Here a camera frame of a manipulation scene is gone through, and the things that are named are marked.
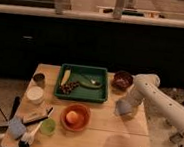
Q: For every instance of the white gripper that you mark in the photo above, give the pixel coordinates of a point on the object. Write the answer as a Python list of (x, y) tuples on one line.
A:
[(134, 98)]

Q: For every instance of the light blue towel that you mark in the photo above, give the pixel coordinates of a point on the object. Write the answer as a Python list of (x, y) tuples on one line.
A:
[(123, 107)]

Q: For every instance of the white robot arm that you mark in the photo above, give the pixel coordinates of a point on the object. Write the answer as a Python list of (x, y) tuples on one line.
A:
[(145, 87)]

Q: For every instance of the dark red bowl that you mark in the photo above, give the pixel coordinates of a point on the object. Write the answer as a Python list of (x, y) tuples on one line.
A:
[(122, 80)]

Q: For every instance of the green plastic tray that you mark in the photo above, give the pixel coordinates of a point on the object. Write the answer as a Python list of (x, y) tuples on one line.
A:
[(83, 93)]

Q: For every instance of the green cucumber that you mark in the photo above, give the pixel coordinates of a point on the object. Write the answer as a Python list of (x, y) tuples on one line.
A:
[(87, 82)]

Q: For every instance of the orange plate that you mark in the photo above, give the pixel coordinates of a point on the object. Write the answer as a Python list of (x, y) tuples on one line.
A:
[(84, 117)]

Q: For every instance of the orange ball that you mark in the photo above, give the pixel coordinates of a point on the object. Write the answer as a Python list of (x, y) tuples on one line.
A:
[(72, 117)]

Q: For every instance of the dark grape bunch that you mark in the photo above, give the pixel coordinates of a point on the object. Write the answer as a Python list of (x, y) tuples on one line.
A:
[(68, 87)]

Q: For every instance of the yellow corn cob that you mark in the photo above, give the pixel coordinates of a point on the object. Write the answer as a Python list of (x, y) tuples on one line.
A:
[(66, 76)]

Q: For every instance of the green cup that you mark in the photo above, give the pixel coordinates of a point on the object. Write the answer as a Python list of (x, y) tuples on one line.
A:
[(48, 127)]

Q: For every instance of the white round container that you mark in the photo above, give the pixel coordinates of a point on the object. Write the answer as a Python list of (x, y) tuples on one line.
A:
[(35, 95)]

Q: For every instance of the wooden block brush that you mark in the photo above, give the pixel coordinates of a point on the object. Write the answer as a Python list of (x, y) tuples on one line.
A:
[(35, 116)]

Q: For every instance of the blue sponge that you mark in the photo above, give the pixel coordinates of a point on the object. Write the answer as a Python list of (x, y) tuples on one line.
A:
[(16, 127)]

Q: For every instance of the black handled tool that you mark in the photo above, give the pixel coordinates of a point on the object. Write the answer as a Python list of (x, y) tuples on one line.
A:
[(16, 103)]

